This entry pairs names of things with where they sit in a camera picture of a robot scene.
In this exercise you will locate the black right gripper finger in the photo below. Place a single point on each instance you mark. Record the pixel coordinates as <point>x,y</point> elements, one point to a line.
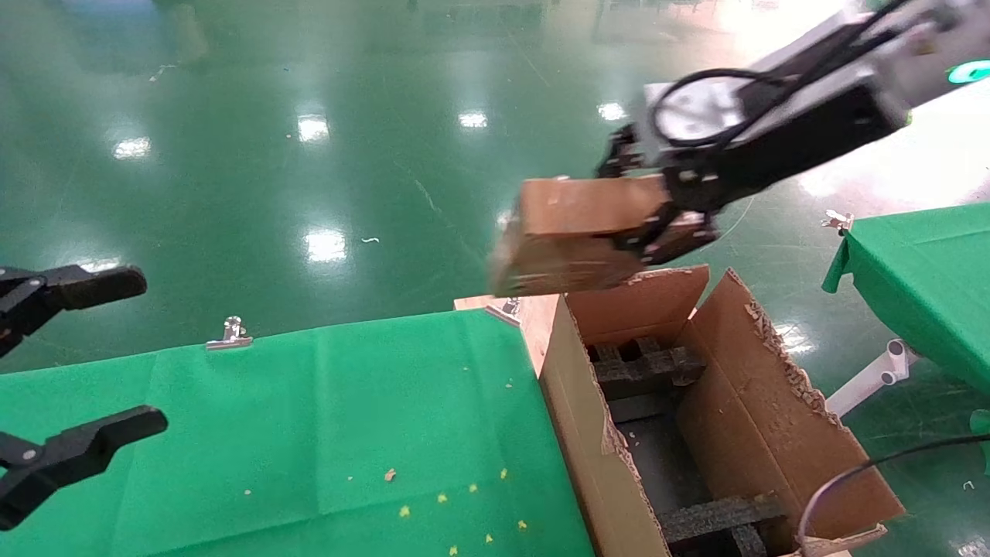
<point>628,155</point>
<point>673,232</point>

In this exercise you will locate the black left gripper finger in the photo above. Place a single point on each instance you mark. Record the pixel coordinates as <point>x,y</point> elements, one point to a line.
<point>77,288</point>
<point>77,452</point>

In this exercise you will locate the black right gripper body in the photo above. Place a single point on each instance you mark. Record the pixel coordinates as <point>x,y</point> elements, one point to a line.
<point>773,155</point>

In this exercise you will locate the small brown cardboard box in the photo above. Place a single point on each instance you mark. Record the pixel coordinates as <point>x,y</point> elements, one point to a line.
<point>572,224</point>

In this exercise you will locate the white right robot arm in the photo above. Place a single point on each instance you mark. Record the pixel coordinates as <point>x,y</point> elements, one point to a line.
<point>951,77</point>

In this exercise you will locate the large open cardboard carton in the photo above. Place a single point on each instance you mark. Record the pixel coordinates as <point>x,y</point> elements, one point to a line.
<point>773,418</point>

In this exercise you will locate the silver binder clip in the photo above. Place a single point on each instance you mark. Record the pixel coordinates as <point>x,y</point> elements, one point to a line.
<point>839,222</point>
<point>230,337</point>
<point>506,310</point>

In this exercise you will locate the black foam insert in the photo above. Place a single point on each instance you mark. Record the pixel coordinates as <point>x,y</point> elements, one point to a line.
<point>719,517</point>
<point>642,371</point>

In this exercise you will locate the green tablecloth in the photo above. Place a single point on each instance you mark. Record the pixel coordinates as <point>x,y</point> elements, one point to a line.
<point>920,286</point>
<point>309,425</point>

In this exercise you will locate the white table leg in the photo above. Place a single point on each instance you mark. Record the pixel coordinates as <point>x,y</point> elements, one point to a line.
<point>874,379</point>

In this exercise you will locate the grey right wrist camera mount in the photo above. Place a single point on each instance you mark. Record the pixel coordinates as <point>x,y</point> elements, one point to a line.
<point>696,112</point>

